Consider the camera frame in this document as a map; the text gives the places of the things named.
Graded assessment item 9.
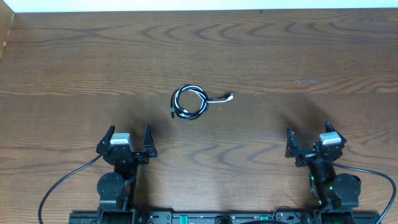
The black USB cable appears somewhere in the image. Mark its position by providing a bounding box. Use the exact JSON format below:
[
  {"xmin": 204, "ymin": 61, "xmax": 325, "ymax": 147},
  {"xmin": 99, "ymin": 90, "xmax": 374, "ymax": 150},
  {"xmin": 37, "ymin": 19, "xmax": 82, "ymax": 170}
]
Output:
[{"xmin": 170, "ymin": 84, "xmax": 235, "ymax": 121}]

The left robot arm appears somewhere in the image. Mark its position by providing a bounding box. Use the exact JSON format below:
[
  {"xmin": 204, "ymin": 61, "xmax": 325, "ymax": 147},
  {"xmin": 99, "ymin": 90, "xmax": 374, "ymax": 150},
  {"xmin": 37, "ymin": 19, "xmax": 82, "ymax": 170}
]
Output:
[{"xmin": 96, "ymin": 124, "xmax": 157, "ymax": 224}]

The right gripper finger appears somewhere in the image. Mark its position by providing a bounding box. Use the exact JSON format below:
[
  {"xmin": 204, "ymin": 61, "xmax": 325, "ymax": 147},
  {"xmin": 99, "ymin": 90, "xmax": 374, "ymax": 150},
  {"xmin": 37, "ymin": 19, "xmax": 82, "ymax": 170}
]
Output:
[
  {"xmin": 285, "ymin": 127, "xmax": 299, "ymax": 158},
  {"xmin": 324, "ymin": 119, "xmax": 346, "ymax": 143}
]

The white USB cable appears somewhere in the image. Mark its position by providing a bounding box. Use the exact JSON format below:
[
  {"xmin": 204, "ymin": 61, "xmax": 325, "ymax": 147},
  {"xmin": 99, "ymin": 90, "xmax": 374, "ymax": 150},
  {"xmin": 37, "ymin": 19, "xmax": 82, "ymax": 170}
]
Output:
[{"xmin": 174, "ymin": 86, "xmax": 234, "ymax": 117}]

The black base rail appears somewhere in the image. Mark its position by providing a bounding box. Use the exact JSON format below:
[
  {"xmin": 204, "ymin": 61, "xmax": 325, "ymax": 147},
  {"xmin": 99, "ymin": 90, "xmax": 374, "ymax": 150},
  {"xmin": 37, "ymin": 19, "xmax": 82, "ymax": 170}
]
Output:
[{"xmin": 68, "ymin": 208, "xmax": 379, "ymax": 224}]

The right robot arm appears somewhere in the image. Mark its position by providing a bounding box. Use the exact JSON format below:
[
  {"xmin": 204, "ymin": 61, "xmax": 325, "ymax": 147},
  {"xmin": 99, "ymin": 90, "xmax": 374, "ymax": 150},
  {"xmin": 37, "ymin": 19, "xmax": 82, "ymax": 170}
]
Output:
[{"xmin": 285, "ymin": 120, "xmax": 361, "ymax": 223}]

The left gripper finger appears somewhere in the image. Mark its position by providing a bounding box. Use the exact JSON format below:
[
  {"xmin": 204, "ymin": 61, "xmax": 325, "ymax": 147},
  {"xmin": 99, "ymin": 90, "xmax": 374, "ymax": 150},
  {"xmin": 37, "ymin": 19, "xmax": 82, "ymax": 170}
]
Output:
[
  {"xmin": 144, "ymin": 124, "xmax": 157, "ymax": 157},
  {"xmin": 96, "ymin": 125, "xmax": 115, "ymax": 154}
]

